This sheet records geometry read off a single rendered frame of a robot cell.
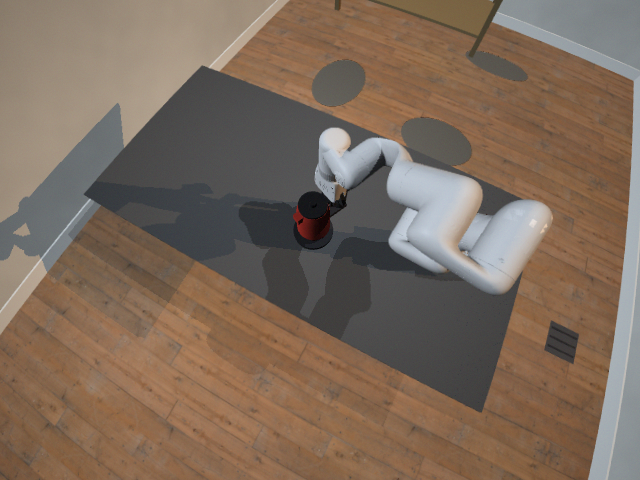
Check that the red kettle with black lid and handle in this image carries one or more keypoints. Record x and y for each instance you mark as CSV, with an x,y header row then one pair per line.
x,y
313,216

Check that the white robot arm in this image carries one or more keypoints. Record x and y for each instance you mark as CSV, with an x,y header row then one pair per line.
x,y
446,204

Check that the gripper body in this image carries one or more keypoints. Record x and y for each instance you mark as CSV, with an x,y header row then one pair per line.
x,y
331,189

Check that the black round disk with center stud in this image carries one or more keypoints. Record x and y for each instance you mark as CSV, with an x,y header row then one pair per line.
x,y
313,245

